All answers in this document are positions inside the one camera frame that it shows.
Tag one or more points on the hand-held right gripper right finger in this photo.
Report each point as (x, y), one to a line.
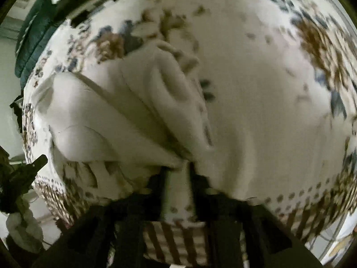
(200, 192)

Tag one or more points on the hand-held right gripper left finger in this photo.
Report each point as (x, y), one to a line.
(156, 189)

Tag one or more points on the white garment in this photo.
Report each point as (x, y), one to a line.
(111, 111)

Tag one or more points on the person's left hand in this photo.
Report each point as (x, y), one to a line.
(23, 229)

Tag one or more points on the floral printed bed sheet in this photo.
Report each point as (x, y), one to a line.
(251, 89)

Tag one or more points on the dark green quilted blanket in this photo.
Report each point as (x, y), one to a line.
(36, 25)

